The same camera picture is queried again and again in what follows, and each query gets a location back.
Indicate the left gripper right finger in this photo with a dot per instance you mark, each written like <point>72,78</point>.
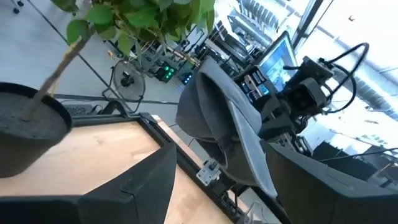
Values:
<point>335,199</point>

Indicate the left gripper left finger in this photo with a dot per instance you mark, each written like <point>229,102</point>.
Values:
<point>93,208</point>

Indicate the grey cloth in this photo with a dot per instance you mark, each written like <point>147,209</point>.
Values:
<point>211,118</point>

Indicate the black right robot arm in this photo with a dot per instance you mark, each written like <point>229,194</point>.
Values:
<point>314,68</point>

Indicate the backlit colourful keyboard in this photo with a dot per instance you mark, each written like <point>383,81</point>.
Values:
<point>253,84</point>

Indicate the lit computer monitor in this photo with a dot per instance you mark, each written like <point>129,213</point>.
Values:
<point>276,59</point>

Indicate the green plant in black pot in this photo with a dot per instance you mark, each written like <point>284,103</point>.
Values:
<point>28,140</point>

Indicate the black device green lights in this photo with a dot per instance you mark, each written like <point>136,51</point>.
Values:
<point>166,73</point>

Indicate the black floor fan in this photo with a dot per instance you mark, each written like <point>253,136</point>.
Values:
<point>127,81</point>

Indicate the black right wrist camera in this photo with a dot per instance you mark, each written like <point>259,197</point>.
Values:
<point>306,95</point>

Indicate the silver frame bracket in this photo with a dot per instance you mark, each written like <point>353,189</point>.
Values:
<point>208,172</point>

